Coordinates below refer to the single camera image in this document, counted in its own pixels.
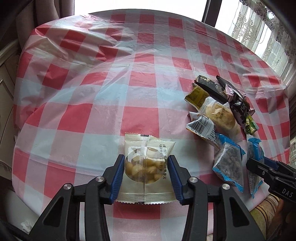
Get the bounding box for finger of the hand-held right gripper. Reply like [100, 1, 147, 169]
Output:
[245, 159, 278, 179]
[264, 158, 296, 173]

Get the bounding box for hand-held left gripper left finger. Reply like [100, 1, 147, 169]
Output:
[22, 154, 125, 241]

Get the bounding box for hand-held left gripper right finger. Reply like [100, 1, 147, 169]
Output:
[168, 155, 266, 241]

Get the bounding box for blue cartoon snack packet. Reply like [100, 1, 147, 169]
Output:
[246, 137, 265, 199]

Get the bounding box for blue-edged clear seed packet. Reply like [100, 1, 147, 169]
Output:
[212, 133, 246, 193]

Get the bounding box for cream nut snack packet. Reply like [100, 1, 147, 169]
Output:
[116, 133, 176, 205]

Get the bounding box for green snack packet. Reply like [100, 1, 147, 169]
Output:
[245, 110, 260, 135]

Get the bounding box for white barcode snack packet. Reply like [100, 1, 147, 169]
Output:
[186, 111, 221, 150]

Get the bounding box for clear round pastry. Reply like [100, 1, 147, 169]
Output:
[198, 97, 241, 141]

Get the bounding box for olive yellow snack packet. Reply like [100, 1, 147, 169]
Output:
[185, 84, 210, 110]

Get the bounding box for black gold print snack packet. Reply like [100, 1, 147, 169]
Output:
[194, 75, 223, 93]

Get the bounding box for person's right forearm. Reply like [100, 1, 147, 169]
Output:
[273, 199, 293, 241]

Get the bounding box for striped beige seat cushion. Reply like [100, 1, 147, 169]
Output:
[250, 194, 286, 241]

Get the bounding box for red checkered tablecloth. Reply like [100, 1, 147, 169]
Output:
[13, 10, 290, 237]

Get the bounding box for white lace curtain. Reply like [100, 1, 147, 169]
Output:
[228, 0, 296, 78]

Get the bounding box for grey pink drape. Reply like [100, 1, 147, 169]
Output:
[0, 0, 70, 61]

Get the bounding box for dark window frame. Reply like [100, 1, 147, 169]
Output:
[201, 0, 220, 27]

